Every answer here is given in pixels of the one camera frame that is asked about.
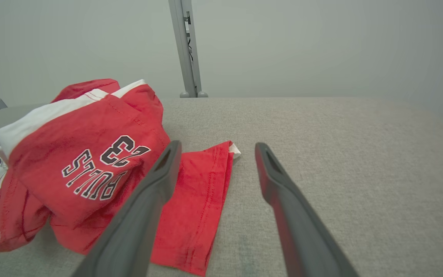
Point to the red Bulls 23 shorts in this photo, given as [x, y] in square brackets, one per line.
[90, 127]

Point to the grey fabric upholstered surface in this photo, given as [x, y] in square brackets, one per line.
[340, 154]

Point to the red white-trimmed jersey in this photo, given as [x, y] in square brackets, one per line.
[194, 215]

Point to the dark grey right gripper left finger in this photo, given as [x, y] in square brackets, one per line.
[137, 231]

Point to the grey metal partition post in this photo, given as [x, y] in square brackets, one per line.
[188, 57]

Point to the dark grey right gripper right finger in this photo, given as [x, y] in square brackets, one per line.
[302, 238]

